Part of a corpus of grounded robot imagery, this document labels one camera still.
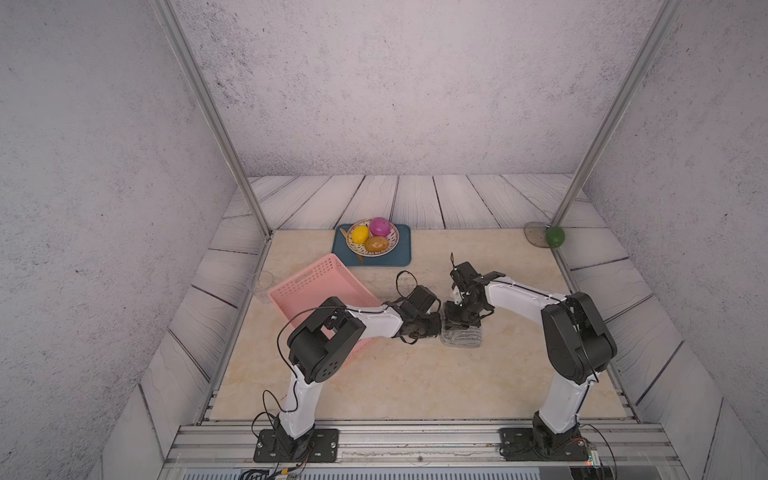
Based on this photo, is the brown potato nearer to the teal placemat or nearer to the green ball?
the teal placemat

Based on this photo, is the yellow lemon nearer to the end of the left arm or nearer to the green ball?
the end of the left arm

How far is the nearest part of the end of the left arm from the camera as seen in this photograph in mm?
729

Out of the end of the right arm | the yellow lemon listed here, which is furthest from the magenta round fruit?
the end of the right arm

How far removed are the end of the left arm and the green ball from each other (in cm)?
61

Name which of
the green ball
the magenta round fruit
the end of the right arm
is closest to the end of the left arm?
the end of the right arm

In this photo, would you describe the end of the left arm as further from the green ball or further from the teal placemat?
the green ball

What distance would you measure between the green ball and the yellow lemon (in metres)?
0.71

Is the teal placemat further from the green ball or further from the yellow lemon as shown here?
the green ball

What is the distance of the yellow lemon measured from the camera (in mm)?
1158

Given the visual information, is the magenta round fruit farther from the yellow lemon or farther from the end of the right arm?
the end of the right arm

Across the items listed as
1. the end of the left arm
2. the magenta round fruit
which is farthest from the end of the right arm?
the magenta round fruit

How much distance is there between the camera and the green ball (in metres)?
1.16

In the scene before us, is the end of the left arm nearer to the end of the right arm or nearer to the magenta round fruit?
the end of the right arm

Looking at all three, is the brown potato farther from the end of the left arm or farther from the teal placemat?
the end of the left arm
